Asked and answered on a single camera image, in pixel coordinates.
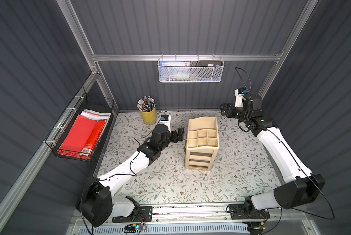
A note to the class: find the black wire side basket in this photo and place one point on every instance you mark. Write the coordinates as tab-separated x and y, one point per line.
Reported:
89	105

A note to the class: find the red folder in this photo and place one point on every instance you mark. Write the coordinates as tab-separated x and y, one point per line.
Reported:
82	138

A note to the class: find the bottom drawer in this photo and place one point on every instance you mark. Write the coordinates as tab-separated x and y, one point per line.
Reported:
198	167

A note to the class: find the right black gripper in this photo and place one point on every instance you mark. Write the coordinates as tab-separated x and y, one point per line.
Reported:
230	109

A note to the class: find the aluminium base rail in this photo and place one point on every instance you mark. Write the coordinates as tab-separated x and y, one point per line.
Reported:
210	212

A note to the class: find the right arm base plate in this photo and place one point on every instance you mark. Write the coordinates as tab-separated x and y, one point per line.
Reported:
242	211

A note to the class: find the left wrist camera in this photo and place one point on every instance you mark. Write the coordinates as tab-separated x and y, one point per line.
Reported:
165	120

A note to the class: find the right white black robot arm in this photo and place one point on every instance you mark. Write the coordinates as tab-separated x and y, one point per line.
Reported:
299	186

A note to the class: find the small green circuit board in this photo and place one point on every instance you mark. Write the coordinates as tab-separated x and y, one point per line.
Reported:
134	228

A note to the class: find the blue box in basket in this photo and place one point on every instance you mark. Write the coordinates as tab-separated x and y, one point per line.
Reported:
173	70

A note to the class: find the beige drawer organizer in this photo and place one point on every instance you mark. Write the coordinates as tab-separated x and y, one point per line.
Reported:
202	136

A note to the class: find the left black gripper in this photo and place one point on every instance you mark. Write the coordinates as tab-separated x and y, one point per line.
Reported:
174	135

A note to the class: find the yellow pen cup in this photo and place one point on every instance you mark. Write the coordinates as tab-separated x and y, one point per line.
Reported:
149	117

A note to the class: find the white ventilation grille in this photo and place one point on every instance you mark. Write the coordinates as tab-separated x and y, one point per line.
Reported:
177	229

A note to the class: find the bundle of pens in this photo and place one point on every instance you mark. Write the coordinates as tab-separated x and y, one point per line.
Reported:
146	104

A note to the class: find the black device in basket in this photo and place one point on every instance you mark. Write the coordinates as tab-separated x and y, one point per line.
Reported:
210	63

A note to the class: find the white wire wall basket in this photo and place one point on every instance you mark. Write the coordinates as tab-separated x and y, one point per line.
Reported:
197	74

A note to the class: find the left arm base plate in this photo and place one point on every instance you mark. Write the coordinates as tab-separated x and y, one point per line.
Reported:
138	215

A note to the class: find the clear top drawer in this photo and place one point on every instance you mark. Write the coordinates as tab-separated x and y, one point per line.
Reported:
201	154

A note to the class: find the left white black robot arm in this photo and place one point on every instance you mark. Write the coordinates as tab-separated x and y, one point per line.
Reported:
98	203

